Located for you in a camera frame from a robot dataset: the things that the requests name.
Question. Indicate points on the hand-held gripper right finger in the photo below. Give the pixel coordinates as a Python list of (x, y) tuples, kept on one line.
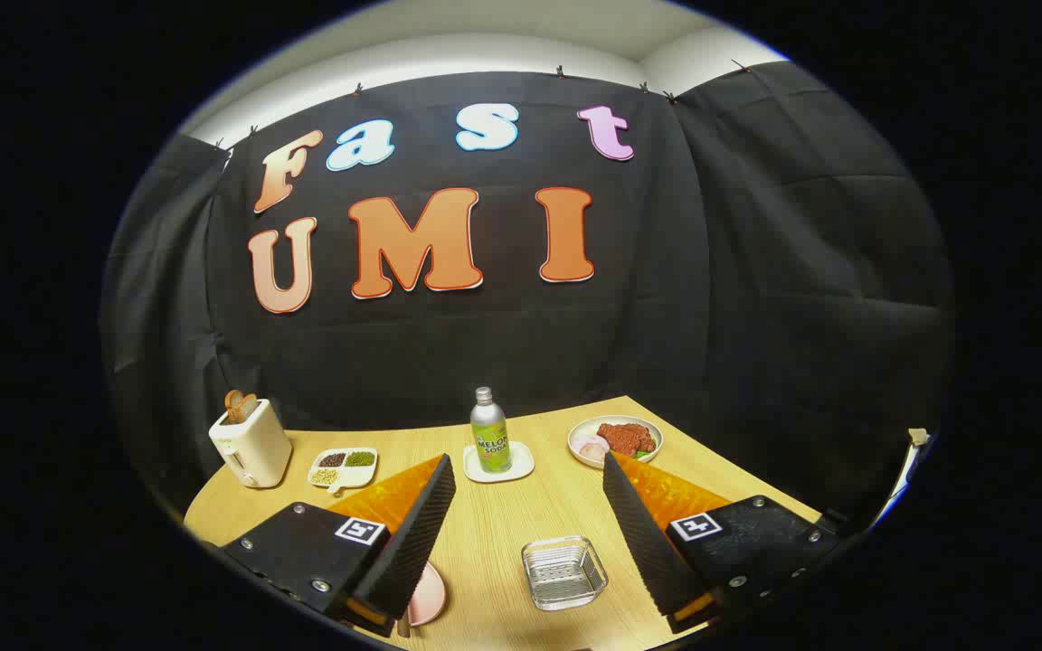
[(643, 533)]

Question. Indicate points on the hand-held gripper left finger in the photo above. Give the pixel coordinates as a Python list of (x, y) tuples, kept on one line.
[(412, 533)]

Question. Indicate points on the pink round plate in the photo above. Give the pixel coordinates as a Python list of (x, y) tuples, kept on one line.
[(428, 595)]

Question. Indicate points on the white divided bean dish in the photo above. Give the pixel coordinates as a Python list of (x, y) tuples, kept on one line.
[(345, 470)]

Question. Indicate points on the red meat piece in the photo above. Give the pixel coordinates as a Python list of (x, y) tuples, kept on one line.
[(627, 438)]

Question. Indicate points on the pink ham slices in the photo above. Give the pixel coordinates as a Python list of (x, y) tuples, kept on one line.
[(592, 446)]

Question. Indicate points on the white oval food plate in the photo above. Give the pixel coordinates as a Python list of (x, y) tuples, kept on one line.
[(580, 432)]

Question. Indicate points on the green soda bottle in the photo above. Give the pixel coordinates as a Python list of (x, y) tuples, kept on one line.
[(490, 438)]

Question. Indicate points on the white square coaster tray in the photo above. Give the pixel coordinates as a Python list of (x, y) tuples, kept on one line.
[(521, 463)]

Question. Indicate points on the cream toaster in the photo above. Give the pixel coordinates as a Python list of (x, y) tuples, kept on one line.
[(250, 448)]

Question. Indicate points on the toasted bread slices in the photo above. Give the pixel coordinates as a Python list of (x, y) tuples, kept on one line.
[(239, 405)]

